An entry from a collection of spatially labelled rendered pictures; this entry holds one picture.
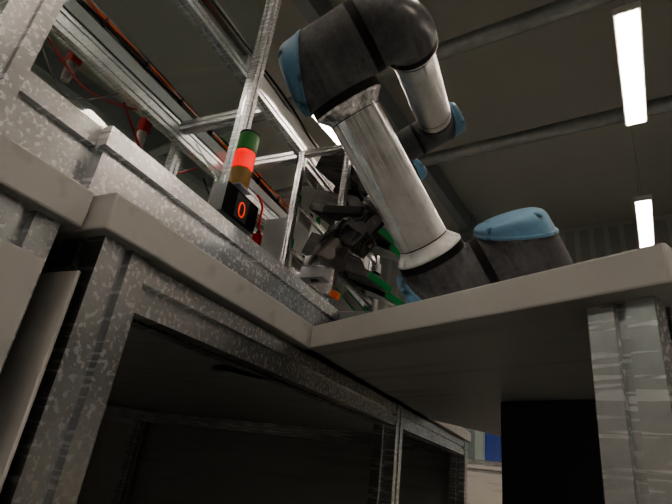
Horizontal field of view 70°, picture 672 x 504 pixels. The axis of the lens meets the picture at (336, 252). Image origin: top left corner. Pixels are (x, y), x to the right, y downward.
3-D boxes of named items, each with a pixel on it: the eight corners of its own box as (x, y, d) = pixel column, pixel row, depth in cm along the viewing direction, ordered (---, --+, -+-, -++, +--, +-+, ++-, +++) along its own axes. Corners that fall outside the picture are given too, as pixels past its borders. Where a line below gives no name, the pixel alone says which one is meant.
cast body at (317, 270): (330, 283, 118) (333, 257, 121) (322, 276, 115) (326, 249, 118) (300, 285, 122) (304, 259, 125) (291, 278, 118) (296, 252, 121)
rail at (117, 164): (394, 401, 113) (397, 354, 118) (76, 220, 41) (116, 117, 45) (371, 399, 115) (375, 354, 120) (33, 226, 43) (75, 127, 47)
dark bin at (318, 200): (393, 246, 150) (403, 225, 151) (372, 227, 140) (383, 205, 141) (330, 225, 168) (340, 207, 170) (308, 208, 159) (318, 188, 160)
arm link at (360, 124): (515, 310, 76) (345, -14, 68) (429, 350, 80) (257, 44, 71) (499, 287, 88) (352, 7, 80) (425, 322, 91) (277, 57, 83)
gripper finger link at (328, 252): (316, 268, 112) (346, 243, 114) (302, 254, 116) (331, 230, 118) (320, 275, 115) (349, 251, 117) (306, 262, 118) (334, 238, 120)
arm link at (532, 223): (590, 277, 73) (551, 199, 72) (507, 315, 76) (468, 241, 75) (565, 260, 85) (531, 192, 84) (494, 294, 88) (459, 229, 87)
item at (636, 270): (900, 454, 78) (894, 435, 79) (671, 281, 31) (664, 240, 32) (514, 439, 130) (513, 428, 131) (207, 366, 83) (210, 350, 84)
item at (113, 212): (471, 442, 156) (471, 432, 157) (104, 227, 34) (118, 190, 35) (144, 411, 214) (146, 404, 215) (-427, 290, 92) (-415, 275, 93)
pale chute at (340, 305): (390, 362, 134) (401, 350, 134) (366, 350, 125) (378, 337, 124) (339, 300, 153) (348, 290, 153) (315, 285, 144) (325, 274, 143)
